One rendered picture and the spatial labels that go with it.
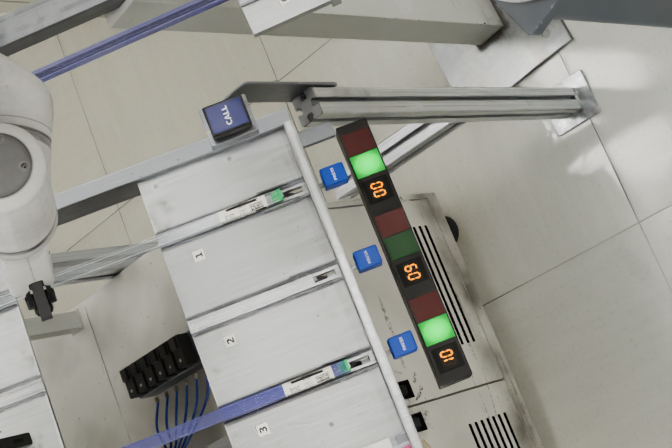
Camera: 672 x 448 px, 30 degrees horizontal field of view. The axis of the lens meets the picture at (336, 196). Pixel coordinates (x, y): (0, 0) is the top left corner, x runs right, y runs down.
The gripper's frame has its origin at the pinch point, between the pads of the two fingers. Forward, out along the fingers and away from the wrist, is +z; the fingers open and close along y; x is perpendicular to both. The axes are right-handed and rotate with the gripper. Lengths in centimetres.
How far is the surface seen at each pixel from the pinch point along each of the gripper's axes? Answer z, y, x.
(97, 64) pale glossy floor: 136, -82, 29
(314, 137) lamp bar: 8.1, -6.6, 37.7
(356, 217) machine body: 55, -7, 51
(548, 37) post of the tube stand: 46, -23, 92
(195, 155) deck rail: 5.9, -8.3, 22.5
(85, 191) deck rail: 8.3, -8.9, 8.9
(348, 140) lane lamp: 5.0, -3.9, 40.7
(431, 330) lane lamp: 4.9, 21.6, 41.2
